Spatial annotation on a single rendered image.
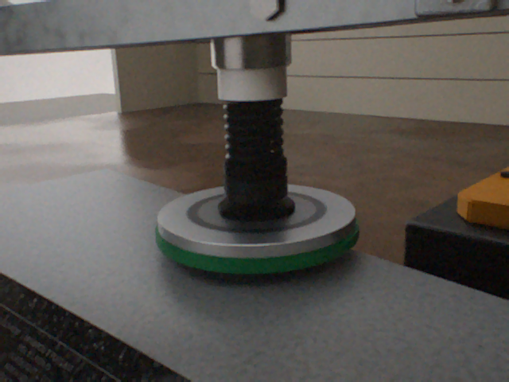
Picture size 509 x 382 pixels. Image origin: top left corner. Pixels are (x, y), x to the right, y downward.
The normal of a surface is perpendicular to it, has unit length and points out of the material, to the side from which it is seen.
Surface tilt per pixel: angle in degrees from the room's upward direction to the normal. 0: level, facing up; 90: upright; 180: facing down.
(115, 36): 90
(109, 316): 0
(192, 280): 0
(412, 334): 0
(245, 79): 90
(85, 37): 90
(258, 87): 90
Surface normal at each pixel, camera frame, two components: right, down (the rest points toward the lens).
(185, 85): 0.74, 0.16
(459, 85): -0.67, 0.22
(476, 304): -0.04, -0.96
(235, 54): -0.38, 0.26
